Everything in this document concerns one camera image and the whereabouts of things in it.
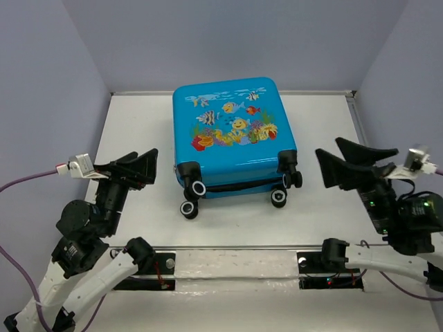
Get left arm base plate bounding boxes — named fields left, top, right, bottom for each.
left=113, top=252, right=176, bottom=291

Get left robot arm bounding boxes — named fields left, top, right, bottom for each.
left=1, top=148, right=159, bottom=331

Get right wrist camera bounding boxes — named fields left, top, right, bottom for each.
left=385, top=145, right=441, bottom=180

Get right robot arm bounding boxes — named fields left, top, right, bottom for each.
left=315, top=138, right=442, bottom=292

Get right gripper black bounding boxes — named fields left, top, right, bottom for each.
left=308, top=136, right=399, bottom=232

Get blue kids suitcase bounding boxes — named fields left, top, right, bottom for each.
left=172, top=77, right=302, bottom=219

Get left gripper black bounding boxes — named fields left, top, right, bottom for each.
left=94, top=147, right=162, bottom=233

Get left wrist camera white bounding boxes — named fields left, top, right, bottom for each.
left=56, top=154, right=107, bottom=180

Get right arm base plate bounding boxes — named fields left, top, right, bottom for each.
left=297, top=251, right=364, bottom=291

